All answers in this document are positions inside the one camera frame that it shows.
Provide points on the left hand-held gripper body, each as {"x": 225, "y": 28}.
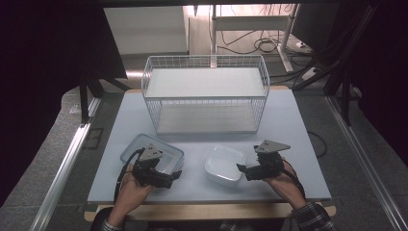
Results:
{"x": 150, "y": 153}

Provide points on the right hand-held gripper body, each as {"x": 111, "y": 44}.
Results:
{"x": 271, "y": 146}

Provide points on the black metal stand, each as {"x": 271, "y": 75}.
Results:
{"x": 344, "y": 80}
{"x": 85, "y": 96}

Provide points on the white cabinet panel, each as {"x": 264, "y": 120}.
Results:
{"x": 146, "y": 30}

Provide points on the white square bowl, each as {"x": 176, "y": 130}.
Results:
{"x": 224, "y": 164}

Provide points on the aluminium floor rail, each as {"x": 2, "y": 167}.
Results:
{"x": 64, "y": 170}
{"x": 362, "y": 154}

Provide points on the clear plastic food container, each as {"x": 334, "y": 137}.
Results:
{"x": 173, "y": 157}

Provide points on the dark monitor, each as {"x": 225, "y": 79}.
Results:
{"x": 312, "y": 27}

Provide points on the white power strip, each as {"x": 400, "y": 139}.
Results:
{"x": 309, "y": 73}

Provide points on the black curtain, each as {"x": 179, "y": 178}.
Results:
{"x": 385, "y": 80}
{"x": 38, "y": 80}

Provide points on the white desk frame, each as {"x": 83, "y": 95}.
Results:
{"x": 250, "y": 23}

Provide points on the person's left hand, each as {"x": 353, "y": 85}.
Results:
{"x": 133, "y": 192}

